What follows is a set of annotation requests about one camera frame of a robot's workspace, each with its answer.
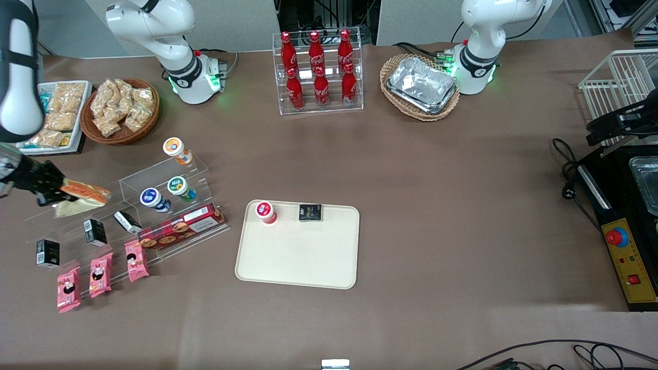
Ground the aluminium foil tray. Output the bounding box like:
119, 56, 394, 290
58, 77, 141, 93
387, 57, 458, 114

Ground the light wicker basket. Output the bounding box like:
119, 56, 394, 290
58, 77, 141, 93
380, 53, 461, 122

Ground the clear bag of puffed snacks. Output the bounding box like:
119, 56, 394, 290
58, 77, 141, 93
131, 87, 155, 111
125, 105, 152, 133
111, 98, 132, 124
114, 79, 135, 103
92, 80, 116, 116
94, 116, 121, 138

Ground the aluminium frame rack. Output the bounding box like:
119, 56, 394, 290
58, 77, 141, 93
589, 0, 658, 48

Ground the pink snack pack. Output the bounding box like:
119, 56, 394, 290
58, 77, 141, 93
89, 253, 114, 299
57, 266, 82, 313
125, 239, 150, 283

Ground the red biscuit box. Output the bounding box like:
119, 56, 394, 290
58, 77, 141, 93
138, 203, 226, 251

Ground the beige plastic tray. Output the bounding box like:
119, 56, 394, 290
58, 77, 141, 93
235, 199, 360, 290

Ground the black power cable with plug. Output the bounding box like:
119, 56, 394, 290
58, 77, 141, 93
552, 138, 603, 233

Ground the red cola bottle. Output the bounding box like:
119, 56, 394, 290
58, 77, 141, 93
308, 31, 325, 72
341, 63, 358, 105
280, 32, 298, 75
313, 67, 331, 107
286, 68, 305, 110
337, 29, 354, 70

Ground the grey cable of right arm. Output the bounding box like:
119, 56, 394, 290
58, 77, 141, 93
198, 48, 239, 80

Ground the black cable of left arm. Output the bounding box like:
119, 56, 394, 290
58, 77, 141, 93
393, 41, 455, 61

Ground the clear acrylic stepped stand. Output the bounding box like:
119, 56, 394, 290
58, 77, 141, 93
23, 153, 231, 304

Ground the triangle sandwich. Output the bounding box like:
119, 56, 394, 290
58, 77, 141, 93
54, 179, 112, 218

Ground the green lid yogurt cup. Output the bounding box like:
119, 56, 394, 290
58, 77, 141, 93
167, 176, 197, 202

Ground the metal container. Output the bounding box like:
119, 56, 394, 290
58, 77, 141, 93
629, 156, 658, 216

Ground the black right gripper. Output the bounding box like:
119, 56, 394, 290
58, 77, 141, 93
0, 145, 68, 207

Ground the red lid yogurt cup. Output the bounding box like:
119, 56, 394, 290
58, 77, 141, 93
255, 200, 278, 226

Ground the blue lid yogurt cup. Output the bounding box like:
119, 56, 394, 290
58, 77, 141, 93
140, 188, 171, 213

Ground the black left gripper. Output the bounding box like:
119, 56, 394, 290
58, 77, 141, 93
586, 95, 658, 147

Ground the brown wicker basket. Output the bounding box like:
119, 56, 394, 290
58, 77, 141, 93
80, 78, 160, 145

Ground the white wire basket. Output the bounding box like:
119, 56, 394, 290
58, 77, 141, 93
578, 49, 658, 147

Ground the clear acrylic bottle rack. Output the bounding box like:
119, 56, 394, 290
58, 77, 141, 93
272, 27, 364, 116

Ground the black cables bundle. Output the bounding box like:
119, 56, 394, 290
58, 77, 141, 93
455, 339, 658, 370

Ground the white rectangular dish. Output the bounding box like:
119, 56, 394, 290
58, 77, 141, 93
15, 81, 93, 154

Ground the black and yellow control box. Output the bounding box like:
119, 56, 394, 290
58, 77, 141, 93
577, 148, 658, 312

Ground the crispy rice snack pack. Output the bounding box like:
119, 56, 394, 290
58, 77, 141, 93
49, 82, 86, 115
44, 112, 78, 132
30, 128, 65, 147

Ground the orange lid yogurt cup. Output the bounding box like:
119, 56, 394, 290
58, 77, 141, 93
162, 137, 194, 166

